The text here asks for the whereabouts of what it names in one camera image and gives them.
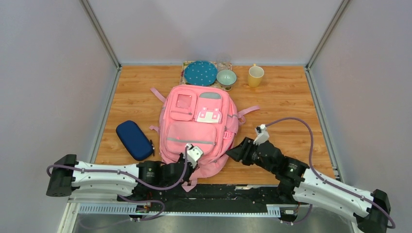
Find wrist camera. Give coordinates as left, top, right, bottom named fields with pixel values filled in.
left=185, top=143, right=204, bottom=169
left=253, top=124, right=270, bottom=145

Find yellow mug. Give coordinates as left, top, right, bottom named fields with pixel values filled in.
left=247, top=64, right=265, bottom=88

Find blue polka dot plate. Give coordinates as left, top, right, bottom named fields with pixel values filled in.
left=183, top=61, right=218, bottom=86

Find floral placemat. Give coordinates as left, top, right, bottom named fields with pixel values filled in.
left=179, top=61, right=225, bottom=91

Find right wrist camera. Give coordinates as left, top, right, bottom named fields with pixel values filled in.
left=253, top=124, right=270, bottom=145

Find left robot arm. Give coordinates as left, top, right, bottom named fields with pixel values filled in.
left=46, top=154, right=198, bottom=201

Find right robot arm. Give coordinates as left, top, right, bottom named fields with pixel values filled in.
left=226, top=137, right=391, bottom=233

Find light green bowl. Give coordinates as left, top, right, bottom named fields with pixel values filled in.
left=216, top=69, right=238, bottom=91

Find navy blue pencil case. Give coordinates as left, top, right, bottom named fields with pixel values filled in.
left=116, top=120, right=155, bottom=161

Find clear drinking glass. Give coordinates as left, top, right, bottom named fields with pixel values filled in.
left=216, top=53, right=231, bottom=71

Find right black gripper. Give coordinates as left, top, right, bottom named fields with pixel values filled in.
left=225, top=137, right=276, bottom=175

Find pink student backpack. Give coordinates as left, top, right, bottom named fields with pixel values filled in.
left=150, top=85, right=260, bottom=192

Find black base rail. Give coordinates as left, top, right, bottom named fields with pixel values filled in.
left=126, top=184, right=298, bottom=213

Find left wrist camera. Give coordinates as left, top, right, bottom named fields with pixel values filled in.
left=185, top=143, right=204, bottom=169

